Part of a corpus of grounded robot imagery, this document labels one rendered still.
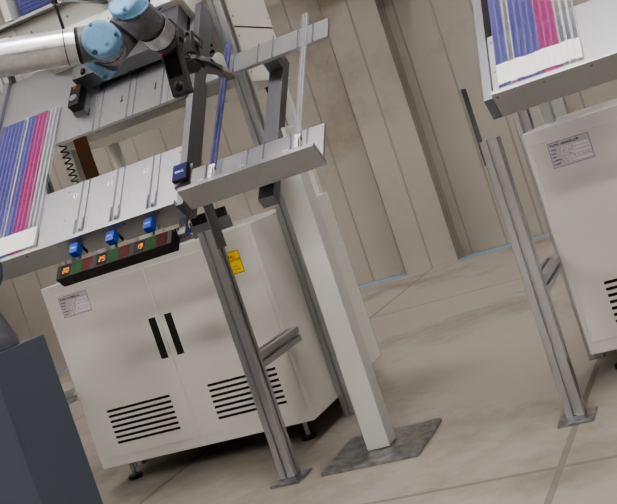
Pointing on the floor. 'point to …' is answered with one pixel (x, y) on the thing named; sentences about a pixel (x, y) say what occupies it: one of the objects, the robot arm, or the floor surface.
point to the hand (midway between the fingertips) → (210, 89)
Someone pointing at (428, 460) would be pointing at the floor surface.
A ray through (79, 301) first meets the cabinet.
